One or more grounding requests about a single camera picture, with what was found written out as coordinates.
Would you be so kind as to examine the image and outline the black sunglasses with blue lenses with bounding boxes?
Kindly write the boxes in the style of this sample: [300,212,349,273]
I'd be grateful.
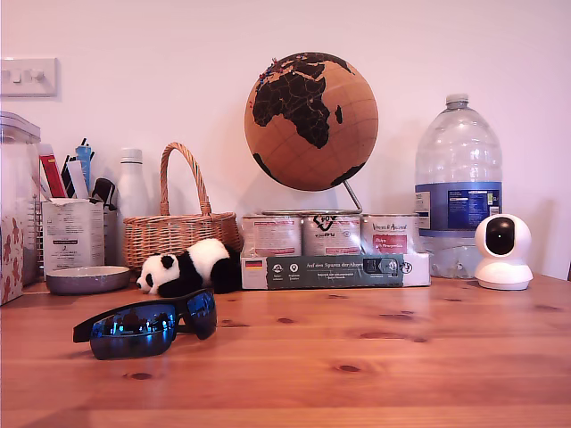
[72,287,219,361]

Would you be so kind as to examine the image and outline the tin can pink text label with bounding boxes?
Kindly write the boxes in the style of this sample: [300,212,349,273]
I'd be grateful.
[242,215,303,258]

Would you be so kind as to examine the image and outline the tin can black logo label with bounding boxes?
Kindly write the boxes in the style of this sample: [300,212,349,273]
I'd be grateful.
[301,212,362,258]

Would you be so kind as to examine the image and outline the cardboard can tray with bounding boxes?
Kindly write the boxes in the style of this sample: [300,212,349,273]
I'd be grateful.
[240,251,433,291]

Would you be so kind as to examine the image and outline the cork globe on metal stand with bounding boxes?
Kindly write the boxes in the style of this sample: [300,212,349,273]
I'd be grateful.
[244,51,380,218]

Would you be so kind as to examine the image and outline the panda plush toy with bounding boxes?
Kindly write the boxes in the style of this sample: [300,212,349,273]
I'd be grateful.
[136,237,244,299]

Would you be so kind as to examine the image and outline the tin can red panel label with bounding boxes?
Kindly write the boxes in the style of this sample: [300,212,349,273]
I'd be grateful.
[360,213,421,256]

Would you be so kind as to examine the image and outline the white bottle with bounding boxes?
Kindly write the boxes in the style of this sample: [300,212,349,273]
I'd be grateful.
[114,147,152,224]

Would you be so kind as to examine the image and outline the large clear water bottle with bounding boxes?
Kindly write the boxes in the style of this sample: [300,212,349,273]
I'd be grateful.
[414,93,504,280]

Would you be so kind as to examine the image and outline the grey shallow bowl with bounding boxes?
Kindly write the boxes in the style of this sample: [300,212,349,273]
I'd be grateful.
[45,265,132,296]

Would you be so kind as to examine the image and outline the white printed carton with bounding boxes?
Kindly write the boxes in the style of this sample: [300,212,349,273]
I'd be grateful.
[41,198,106,274]

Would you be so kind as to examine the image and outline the red and white packet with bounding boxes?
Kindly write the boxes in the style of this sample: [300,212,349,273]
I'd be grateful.
[37,143,68,200]

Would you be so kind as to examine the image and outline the clear plastic lidded container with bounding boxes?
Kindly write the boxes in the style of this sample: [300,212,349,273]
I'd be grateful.
[0,111,42,286]

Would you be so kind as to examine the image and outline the gingerbread print box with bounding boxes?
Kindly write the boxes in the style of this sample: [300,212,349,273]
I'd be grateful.
[0,215,25,307]

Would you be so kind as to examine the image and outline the wicker basket with handle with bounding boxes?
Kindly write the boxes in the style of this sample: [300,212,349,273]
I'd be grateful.
[122,141,244,272]

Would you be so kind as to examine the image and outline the small white round camera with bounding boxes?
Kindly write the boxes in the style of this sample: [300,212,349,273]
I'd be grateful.
[473,212,534,292]

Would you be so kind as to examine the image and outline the metal wire rack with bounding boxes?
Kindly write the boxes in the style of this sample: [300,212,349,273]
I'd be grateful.
[31,193,46,268]

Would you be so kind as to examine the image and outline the white light switch plate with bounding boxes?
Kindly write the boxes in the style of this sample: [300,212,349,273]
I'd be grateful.
[0,57,59,98]

